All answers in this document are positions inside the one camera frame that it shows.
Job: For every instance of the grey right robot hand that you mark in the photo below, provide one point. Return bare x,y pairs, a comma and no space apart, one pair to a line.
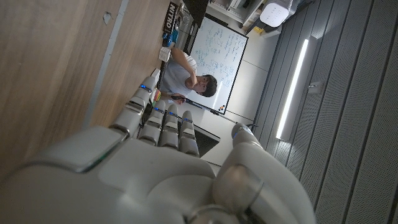
140,186

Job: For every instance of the black handheld device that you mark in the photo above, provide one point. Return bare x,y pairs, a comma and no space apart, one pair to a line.
178,97

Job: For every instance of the small white flat box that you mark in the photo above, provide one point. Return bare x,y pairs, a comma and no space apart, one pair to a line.
155,74

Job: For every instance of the black keyboard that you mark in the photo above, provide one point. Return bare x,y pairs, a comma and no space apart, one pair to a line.
160,74

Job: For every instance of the person in white t-shirt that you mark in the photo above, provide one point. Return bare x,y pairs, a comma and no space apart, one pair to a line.
177,77

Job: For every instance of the white cube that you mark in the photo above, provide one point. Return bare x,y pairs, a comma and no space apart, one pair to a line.
164,54

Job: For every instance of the blue cube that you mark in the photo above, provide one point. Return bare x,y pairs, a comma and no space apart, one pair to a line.
175,36

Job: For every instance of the whiteboard with writing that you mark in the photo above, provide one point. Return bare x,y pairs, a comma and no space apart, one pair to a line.
224,53

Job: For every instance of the black NITRO box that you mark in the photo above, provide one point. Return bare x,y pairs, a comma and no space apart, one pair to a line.
170,17

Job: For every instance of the long ceiling light strip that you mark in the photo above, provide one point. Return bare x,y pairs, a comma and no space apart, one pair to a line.
292,90

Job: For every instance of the white shelf cabinet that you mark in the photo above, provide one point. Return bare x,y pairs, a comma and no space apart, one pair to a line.
236,12

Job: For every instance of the small white ceiling box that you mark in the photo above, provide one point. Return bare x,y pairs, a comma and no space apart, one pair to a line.
314,87

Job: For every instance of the white rounded appliance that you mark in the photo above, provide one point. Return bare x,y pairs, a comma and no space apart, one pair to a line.
275,14

